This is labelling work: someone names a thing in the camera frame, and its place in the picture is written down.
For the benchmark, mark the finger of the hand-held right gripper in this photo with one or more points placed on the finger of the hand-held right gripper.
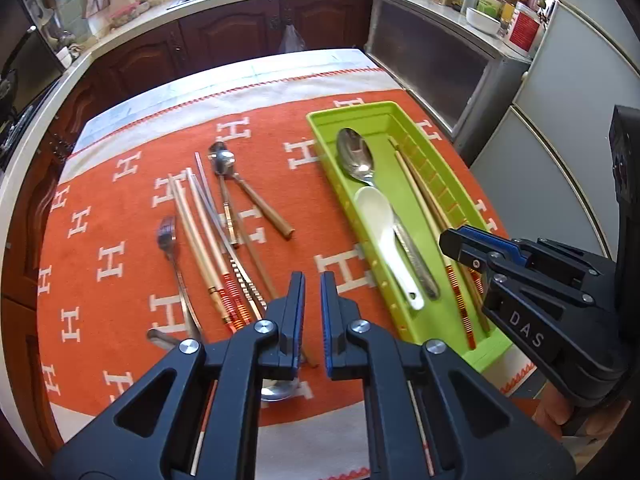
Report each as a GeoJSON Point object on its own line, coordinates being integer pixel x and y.
{"type": "Point", "coordinates": [465, 252]}
{"type": "Point", "coordinates": [517, 255]}

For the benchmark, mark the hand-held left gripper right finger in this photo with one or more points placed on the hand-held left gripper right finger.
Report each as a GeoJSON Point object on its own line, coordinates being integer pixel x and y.
{"type": "Point", "coordinates": [327, 320]}

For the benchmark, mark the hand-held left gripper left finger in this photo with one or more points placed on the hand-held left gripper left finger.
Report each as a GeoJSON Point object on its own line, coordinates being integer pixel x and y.
{"type": "Point", "coordinates": [299, 305]}

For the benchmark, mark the metal chopstick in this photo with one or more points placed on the metal chopstick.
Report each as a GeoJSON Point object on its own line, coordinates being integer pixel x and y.
{"type": "Point", "coordinates": [242, 280]}
{"type": "Point", "coordinates": [210, 185]}

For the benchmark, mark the brown wooden chopstick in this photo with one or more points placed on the brown wooden chopstick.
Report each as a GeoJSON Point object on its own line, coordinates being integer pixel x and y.
{"type": "Point", "coordinates": [255, 255]}

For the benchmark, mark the white plastic spoon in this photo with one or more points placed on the white plastic spoon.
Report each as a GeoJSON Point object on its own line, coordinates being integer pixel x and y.
{"type": "Point", "coordinates": [375, 210]}

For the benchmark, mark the green plastic utensil tray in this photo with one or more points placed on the green plastic utensil tray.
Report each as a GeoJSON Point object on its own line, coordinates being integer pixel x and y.
{"type": "Point", "coordinates": [385, 175]}

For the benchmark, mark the metal spoon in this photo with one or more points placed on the metal spoon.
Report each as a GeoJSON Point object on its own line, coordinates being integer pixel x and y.
{"type": "Point", "coordinates": [166, 232]}

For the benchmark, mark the person's right hand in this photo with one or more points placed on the person's right hand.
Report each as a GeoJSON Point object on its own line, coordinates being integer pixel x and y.
{"type": "Point", "coordinates": [550, 410]}

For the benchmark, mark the orange blanket white letter pattern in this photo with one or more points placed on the orange blanket white letter pattern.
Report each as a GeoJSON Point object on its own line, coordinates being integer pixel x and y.
{"type": "Point", "coordinates": [310, 200]}

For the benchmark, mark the grey refrigerator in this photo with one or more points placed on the grey refrigerator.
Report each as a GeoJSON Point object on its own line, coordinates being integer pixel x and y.
{"type": "Point", "coordinates": [565, 135]}

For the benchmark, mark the silver metal cabinet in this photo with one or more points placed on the silver metal cabinet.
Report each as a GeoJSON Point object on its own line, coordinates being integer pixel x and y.
{"type": "Point", "coordinates": [430, 65]}

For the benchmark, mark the red canister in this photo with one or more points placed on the red canister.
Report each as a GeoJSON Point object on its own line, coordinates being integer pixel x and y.
{"type": "Point", "coordinates": [525, 30]}

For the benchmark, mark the white bowl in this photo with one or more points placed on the white bowl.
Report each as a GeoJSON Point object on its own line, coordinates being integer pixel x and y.
{"type": "Point", "coordinates": [482, 21]}

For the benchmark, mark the pale blue tile-print tablecloth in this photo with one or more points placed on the pale blue tile-print tablecloth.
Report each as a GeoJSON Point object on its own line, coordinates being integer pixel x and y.
{"type": "Point", "coordinates": [200, 80]}

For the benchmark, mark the hanging clear plastic bag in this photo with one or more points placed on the hanging clear plastic bag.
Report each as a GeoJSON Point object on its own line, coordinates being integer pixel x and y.
{"type": "Point", "coordinates": [291, 40]}

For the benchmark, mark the white kitchen countertop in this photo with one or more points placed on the white kitchen countertop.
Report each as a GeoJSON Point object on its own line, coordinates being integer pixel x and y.
{"type": "Point", "coordinates": [150, 25]}

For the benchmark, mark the gas stove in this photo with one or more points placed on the gas stove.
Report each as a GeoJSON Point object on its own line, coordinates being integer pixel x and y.
{"type": "Point", "coordinates": [15, 125]}

